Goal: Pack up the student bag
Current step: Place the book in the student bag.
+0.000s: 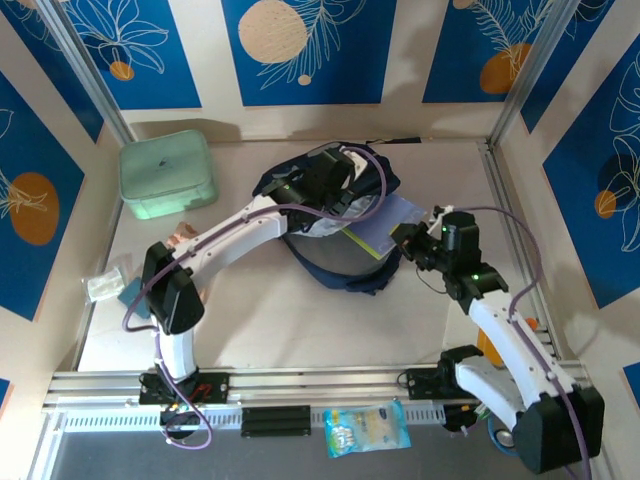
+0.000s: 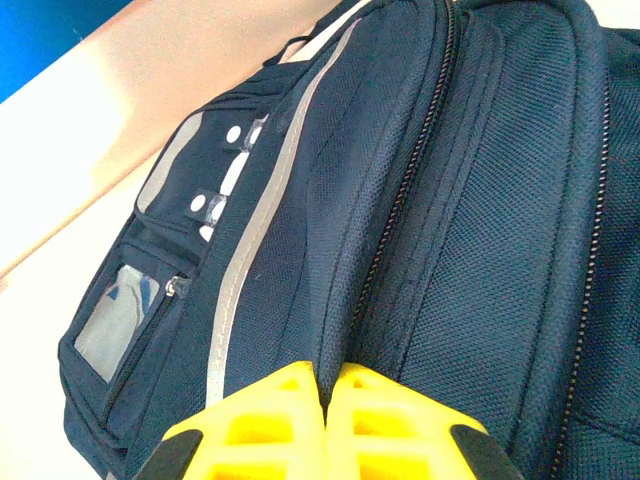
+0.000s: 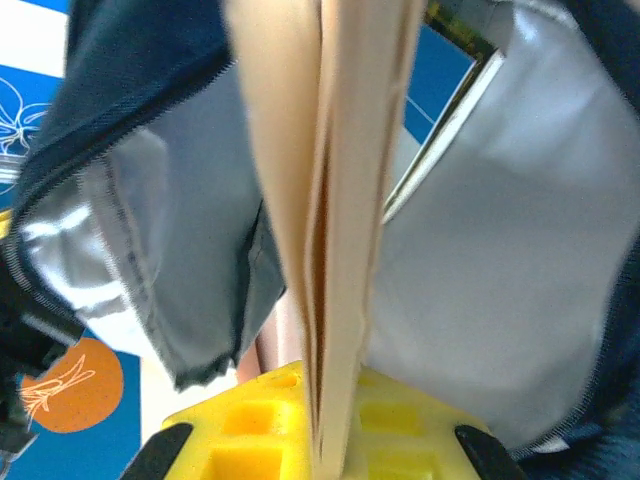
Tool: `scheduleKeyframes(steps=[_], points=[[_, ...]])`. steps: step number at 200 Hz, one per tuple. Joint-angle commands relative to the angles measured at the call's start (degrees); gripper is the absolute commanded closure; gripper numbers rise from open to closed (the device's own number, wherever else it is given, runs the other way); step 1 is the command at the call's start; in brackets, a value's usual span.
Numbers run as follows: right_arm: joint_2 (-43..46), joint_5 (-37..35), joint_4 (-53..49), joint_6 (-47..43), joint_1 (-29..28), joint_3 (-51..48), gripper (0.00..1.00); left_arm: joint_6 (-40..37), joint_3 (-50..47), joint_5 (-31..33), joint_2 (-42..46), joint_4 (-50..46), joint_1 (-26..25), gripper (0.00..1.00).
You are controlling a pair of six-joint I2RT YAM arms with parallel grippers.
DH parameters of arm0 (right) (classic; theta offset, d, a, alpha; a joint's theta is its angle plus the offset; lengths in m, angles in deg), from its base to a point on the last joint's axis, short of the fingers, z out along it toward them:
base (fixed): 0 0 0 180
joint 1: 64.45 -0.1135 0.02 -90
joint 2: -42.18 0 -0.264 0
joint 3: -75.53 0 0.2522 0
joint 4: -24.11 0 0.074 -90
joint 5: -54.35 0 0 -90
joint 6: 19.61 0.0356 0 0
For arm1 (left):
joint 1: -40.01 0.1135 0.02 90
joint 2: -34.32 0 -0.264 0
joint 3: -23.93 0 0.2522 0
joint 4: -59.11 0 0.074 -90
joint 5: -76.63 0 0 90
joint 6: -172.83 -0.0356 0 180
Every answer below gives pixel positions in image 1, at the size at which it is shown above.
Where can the teal blue card holder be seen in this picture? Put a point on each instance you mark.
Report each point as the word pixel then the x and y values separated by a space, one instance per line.
pixel 131 295

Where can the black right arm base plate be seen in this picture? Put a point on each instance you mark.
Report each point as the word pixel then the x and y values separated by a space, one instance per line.
pixel 420 382

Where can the black ribbed block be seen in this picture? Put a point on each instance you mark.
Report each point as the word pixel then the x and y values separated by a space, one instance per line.
pixel 275 421

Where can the navy blue backpack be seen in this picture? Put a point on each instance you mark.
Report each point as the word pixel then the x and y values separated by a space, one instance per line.
pixel 325 260

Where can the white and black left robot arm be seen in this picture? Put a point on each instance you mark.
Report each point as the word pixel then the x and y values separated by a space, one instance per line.
pixel 235 235

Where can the white right camera bracket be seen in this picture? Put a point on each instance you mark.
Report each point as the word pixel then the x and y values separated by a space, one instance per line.
pixel 442 212

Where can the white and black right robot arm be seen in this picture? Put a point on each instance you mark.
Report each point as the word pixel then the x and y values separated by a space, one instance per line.
pixel 500 325

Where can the white left camera bracket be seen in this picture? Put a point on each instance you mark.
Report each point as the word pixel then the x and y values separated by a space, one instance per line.
pixel 359 159

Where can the orange notebook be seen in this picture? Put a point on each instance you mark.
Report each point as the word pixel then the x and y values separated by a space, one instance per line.
pixel 487 345

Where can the mint green lunch box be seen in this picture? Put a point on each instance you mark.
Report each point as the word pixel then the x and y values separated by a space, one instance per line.
pixel 165 170

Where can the aluminium side rail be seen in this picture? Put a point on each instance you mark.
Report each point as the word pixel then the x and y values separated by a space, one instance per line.
pixel 492 162

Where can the clear plastic bag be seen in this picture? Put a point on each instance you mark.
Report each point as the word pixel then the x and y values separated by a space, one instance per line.
pixel 102 287

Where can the snack packet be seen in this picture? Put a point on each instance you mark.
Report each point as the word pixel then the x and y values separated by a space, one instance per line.
pixel 365 430

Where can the aluminium frame post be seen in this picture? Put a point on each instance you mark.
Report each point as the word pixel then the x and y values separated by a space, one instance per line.
pixel 87 70
pixel 535 70

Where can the white camera bracket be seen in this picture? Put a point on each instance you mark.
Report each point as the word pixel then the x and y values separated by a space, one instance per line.
pixel 359 159
pixel 442 212

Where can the aluminium mounting rail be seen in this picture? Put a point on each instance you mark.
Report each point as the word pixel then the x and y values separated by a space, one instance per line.
pixel 325 380

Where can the purple notebook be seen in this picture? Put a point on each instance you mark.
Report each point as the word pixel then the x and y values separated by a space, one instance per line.
pixel 385 225

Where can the blue stethoscope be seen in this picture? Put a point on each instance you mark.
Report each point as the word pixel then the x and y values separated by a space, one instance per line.
pixel 502 439

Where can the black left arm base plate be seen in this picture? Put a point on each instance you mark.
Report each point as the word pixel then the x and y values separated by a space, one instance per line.
pixel 215 387

